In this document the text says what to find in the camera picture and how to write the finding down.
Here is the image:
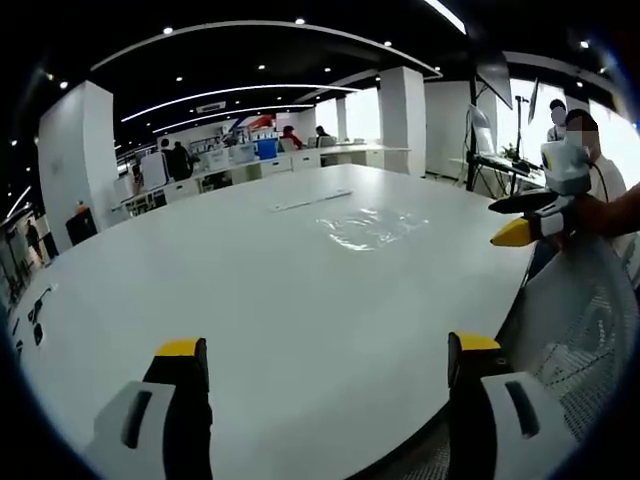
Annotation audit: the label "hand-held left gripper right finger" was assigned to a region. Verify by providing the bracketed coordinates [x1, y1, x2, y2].
[446, 330, 577, 480]

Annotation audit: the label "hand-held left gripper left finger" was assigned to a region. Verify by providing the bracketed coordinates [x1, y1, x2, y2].
[83, 337, 215, 480]

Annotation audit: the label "clear food packaging bags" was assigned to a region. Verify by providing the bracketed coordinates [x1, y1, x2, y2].
[314, 206, 432, 252]

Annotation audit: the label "white mesh office chair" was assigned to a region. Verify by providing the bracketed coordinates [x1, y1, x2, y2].
[497, 233, 632, 444]

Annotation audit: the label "small black table items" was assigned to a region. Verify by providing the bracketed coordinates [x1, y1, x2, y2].
[8, 281, 60, 354]

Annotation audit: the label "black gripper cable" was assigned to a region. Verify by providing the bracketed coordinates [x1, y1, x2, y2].
[585, 160, 615, 205]

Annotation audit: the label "white table cable cover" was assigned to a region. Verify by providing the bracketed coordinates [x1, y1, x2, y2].
[266, 188, 357, 214]

